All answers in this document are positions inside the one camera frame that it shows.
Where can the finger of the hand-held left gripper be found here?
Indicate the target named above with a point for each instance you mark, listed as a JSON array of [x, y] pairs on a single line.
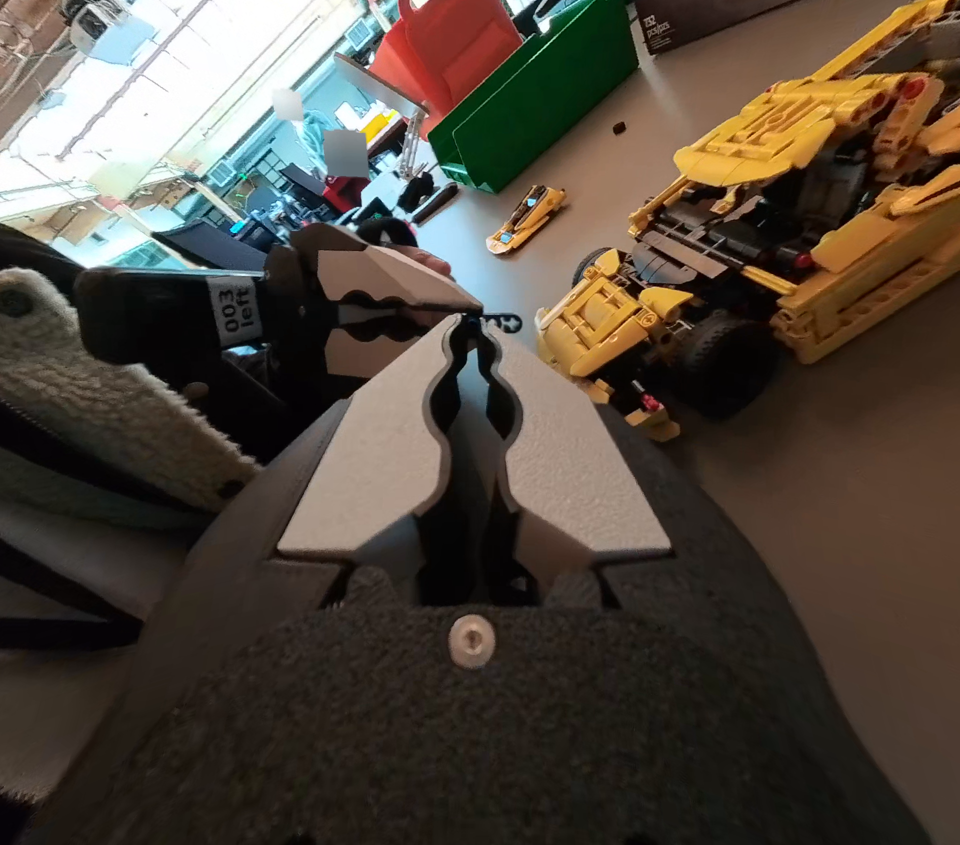
[[405, 279], [349, 357]]

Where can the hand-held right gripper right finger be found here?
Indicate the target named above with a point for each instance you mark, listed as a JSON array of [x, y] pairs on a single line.
[[592, 477]]

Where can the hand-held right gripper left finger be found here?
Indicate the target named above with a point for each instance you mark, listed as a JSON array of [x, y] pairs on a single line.
[[360, 477]]

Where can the black pin blue tip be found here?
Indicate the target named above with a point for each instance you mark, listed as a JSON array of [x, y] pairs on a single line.
[[499, 322]]

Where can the yellow headlight panel piece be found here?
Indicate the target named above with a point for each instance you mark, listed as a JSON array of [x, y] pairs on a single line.
[[525, 221]]

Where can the yellow toy brick car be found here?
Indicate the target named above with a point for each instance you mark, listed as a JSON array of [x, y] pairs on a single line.
[[787, 222]]

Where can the person's left hand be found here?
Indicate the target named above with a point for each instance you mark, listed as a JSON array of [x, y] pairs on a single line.
[[429, 260]]

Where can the dark brown flat bar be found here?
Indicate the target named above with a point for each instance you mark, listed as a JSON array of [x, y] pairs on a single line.
[[435, 204]]

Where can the black bag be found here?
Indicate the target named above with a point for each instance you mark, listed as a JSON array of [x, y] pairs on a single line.
[[415, 189]]

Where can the black tilted panel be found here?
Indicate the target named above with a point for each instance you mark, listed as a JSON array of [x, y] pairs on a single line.
[[217, 245]]

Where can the small red bin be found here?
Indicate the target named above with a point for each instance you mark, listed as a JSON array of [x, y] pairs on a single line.
[[343, 192]]

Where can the green plastic bin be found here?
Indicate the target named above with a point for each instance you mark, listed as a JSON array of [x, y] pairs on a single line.
[[540, 87]]

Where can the red plastic tote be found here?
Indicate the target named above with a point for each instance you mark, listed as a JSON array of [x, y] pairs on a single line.
[[442, 42]]

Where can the white striped shirt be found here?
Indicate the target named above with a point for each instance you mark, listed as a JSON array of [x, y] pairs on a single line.
[[60, 597]]

